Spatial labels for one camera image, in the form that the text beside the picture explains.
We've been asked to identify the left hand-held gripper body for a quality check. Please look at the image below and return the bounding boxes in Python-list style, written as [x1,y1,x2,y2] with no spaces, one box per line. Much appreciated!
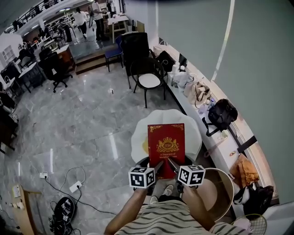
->
[128,167,157,196]

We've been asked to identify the person's left forearm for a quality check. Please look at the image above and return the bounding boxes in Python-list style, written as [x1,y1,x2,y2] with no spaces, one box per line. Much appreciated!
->
[104,187,147,235]

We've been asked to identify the brown wooden cabinet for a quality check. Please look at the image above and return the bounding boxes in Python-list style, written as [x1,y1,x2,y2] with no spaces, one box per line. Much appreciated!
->
[55,44,76,73]

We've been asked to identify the white window ledge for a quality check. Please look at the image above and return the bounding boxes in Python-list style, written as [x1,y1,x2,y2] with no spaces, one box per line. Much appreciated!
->
[150,42,280,222]

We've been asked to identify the orange-brown cloth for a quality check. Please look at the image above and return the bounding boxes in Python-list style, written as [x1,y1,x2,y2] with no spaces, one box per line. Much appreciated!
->
[229,155,260,188]

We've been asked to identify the red book with gold crest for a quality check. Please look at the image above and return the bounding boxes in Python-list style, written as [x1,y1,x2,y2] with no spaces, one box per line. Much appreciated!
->
[147,123,186,180]

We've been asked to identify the black backpack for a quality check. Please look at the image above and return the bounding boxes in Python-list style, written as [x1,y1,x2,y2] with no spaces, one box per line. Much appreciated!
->
[202,98,239,138]

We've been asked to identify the black office chair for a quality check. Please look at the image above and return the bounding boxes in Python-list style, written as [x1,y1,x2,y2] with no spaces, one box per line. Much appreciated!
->
[38,51,74,94]

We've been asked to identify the white round seat cushion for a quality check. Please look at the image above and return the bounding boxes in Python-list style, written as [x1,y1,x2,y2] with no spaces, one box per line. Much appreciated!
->
[138,73,161,89]

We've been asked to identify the crumpled white plastic bag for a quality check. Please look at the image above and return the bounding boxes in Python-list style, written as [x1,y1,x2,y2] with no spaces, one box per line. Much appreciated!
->
[167,70,196,90]

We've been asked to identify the black cable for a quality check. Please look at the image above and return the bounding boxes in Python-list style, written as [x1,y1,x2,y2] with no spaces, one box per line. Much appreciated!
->
[45,176,118,216]

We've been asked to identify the white desk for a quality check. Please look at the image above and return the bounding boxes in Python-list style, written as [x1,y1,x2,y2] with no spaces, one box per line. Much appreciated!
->
[17,61,46,94]

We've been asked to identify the black handbag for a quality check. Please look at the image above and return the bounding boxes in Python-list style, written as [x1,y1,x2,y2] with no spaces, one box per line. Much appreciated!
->
[155,50,177,72]

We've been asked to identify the clear bottle with green lid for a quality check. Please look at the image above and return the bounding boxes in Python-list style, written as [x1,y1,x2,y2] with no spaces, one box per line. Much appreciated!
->
[217,129,230,141]

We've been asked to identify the wooden frame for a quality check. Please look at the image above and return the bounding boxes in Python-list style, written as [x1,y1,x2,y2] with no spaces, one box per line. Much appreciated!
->
[11,183,45,235]

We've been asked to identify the wooden platform step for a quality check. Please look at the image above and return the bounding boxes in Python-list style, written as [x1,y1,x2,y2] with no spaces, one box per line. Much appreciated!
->
[68,41,124,75]

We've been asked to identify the black mezzanine railing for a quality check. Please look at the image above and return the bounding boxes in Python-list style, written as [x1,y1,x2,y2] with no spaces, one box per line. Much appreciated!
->
[4,0,76,34]

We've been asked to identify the black round device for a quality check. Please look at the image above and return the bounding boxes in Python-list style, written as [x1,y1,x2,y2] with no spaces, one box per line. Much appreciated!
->
[54,196,77,223]

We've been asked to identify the beige tote bag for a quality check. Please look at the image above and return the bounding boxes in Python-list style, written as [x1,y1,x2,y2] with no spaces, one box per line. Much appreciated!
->
[183,80,211,109]

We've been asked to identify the white table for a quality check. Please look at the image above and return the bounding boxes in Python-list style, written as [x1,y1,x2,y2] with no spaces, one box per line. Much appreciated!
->
[107,15,130,45]

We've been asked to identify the dark brown backpack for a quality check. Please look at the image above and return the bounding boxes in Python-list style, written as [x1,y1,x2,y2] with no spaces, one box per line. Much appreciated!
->
[243,185,275,214]

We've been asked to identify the grey roller blind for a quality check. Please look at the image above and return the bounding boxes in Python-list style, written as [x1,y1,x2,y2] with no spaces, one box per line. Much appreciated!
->
[211,0,294,205]
[156,0,234,80]

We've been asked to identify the person's black trousers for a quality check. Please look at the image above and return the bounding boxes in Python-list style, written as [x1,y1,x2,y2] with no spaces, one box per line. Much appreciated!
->
[150,194,184,205]

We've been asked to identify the dark window post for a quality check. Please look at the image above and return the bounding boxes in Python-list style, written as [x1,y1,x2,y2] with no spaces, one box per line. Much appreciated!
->
[226,123,257,155]

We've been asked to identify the blue chair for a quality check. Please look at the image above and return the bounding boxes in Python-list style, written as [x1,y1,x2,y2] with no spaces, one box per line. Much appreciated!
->
[104,35,124,73]

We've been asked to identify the white power strip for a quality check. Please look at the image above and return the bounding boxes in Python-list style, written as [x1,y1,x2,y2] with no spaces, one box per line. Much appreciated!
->
[69,180,83,194]

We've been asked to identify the person's right forearm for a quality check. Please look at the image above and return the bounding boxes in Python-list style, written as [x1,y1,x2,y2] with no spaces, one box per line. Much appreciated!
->
[181,186,215,230]

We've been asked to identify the round gold side table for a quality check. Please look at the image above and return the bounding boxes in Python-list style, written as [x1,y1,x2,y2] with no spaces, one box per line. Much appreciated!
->
[196,167,235,223]

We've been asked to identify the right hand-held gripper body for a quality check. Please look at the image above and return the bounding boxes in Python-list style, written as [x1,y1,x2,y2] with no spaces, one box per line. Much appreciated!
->
[176,165,206,194]

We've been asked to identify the black rattan chair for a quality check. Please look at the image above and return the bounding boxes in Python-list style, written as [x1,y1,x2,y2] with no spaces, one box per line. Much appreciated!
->
[129,57,167,108]

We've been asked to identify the pink strap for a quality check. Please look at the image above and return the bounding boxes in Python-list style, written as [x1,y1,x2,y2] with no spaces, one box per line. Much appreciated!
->
[203,140,223,158]

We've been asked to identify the black mesh chair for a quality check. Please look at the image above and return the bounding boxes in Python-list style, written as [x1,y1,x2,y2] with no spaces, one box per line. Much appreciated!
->
[120,32,157,90]

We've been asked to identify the gold wire chair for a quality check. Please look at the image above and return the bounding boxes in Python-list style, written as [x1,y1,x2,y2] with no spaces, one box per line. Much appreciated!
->
[230,213,268,235]

